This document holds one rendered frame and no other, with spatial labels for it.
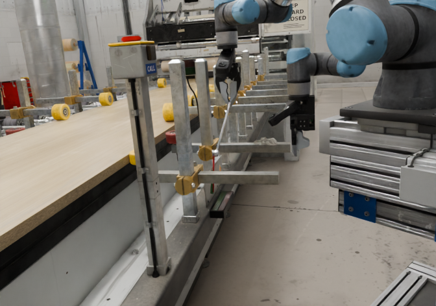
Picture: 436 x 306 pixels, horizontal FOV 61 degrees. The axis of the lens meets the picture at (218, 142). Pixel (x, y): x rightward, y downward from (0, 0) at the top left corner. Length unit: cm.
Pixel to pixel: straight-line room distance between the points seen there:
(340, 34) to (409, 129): 26
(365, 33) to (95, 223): 78
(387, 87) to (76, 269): 84
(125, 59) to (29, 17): 454
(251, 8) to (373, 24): 51
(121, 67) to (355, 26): 46
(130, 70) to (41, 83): 452
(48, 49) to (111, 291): 442
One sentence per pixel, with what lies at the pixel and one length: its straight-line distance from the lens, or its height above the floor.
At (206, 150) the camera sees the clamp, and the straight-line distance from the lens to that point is 127.
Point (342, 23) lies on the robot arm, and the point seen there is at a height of 123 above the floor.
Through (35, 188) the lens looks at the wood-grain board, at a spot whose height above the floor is 90.
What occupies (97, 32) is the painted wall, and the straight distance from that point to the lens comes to 1231.
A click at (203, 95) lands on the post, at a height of 105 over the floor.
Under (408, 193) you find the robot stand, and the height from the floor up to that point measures 90.
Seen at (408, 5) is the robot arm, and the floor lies 126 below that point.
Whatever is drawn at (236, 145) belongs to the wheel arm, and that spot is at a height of 86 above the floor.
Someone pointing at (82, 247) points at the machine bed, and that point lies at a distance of 100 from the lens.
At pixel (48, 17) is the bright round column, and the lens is 528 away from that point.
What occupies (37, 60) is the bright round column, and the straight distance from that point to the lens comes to 524.
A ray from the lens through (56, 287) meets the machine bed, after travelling 94.
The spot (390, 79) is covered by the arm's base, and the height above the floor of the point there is 110.
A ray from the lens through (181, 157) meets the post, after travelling 106.
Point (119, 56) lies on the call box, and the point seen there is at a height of 120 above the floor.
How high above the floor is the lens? 120
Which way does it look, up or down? 14 degrees down
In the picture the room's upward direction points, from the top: 4 degrees counter-clockwise
